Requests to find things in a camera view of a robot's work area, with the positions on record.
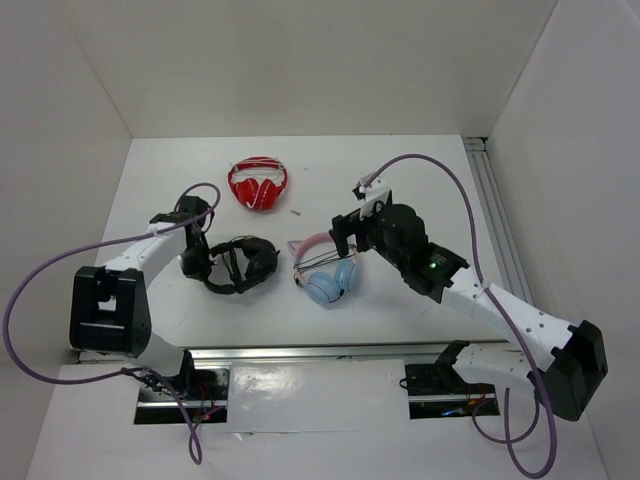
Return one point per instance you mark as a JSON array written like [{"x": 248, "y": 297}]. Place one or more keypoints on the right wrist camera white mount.
[{"x": 374, "y": 194}]

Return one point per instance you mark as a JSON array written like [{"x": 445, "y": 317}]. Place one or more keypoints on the black headset with microphone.
[{"x": 248, "y": 260}]

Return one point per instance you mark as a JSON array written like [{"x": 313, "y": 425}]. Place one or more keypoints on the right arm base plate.
[{"x": 436, "y": 393}]

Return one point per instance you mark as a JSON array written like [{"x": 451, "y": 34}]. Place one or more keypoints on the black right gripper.
[{"x": 351, "y": 224}]

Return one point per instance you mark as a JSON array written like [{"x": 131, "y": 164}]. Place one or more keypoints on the aluminium front rail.
[{"x": 317, "y": 352}]

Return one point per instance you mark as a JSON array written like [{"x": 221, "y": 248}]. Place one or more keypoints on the pink blue cat-ear headphones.
[{"x": 327, "y": 277}]

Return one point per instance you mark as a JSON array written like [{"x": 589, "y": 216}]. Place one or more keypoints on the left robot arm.
[{"x": 110, "y": 311}]

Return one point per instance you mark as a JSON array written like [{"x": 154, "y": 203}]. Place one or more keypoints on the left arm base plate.
[{"x": 205, "y": 402}]

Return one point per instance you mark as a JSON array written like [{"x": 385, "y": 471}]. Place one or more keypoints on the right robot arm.
[{"x": 561, "y": 362}]

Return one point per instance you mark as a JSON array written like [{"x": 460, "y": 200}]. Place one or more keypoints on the red headphones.
[{"x": 253, "y": 193}]

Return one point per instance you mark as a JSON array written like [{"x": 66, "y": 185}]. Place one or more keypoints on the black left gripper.
[{"x": 194, "y": 270}]

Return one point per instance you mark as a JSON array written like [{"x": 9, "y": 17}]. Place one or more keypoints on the aluminium rail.
[
  {"x": 500, "y": 233},
  {"x": 317, "y": 352}
]

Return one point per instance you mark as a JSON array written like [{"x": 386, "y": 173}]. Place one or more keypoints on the aluminium right side rail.
[{"x": 500, "y": 233}]

